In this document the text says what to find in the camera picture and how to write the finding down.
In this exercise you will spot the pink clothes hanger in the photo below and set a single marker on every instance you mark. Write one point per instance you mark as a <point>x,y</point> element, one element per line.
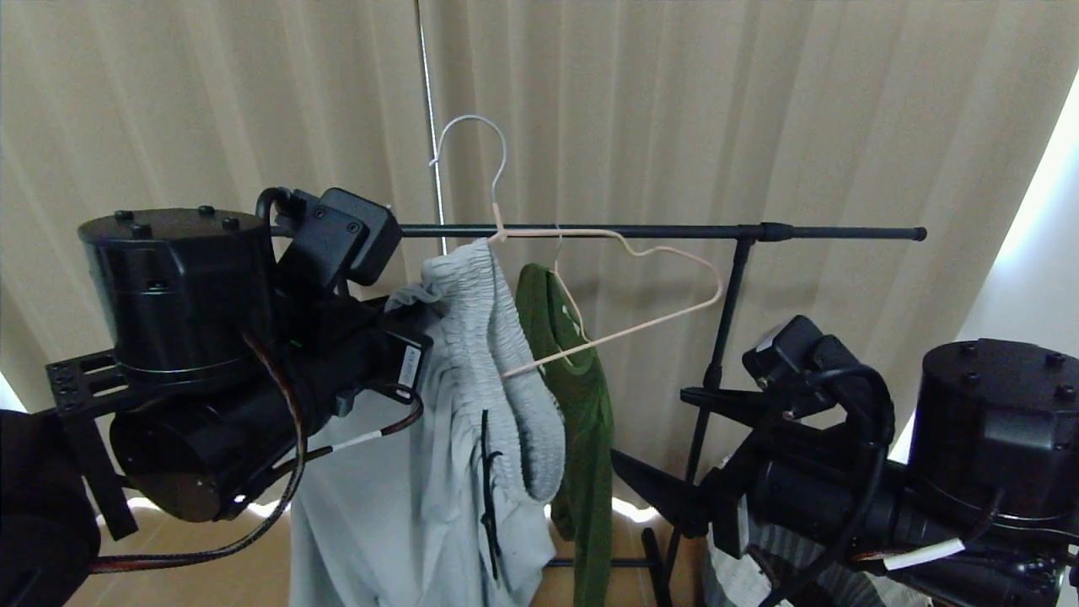
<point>558,270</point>
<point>496,211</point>

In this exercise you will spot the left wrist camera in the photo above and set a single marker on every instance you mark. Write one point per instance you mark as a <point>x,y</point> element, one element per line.
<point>337,236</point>

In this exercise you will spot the pale grey garment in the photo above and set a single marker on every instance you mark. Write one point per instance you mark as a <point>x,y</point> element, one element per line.
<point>379,506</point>

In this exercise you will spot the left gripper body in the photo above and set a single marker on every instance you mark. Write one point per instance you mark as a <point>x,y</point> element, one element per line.
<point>253,438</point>

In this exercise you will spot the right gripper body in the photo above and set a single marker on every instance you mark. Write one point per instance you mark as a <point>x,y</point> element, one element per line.
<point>801,497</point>

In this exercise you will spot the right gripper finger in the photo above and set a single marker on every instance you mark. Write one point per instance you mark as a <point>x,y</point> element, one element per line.
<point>733,405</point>
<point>666,497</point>

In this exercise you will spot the green printed shirt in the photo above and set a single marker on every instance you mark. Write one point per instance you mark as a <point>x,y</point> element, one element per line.
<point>590,421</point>

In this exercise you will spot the white laundry basket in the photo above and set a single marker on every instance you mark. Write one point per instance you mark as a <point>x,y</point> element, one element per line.
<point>733,582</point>

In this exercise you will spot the beige curtain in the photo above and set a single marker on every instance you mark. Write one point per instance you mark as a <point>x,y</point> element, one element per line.
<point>759,110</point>

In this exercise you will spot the black clothes rack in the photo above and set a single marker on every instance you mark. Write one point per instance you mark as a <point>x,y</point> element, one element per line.
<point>657,231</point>

